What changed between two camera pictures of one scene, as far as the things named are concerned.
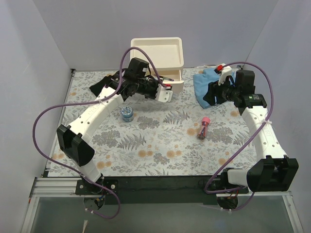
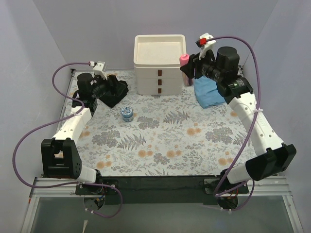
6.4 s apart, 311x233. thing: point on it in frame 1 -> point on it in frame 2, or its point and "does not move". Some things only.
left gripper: x=155 y=85 -> x=110 y=86
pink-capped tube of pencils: x=205 y=121 -> x=184 y=59
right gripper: x=214 y=90 -> x=195 y=64
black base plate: x=156 y=190 does not move
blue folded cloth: x=202 y=80 does not move
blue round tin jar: x=127 y=114 does not move
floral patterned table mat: x=145 y=137 does not move
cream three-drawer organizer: x=167 y=54 does not move
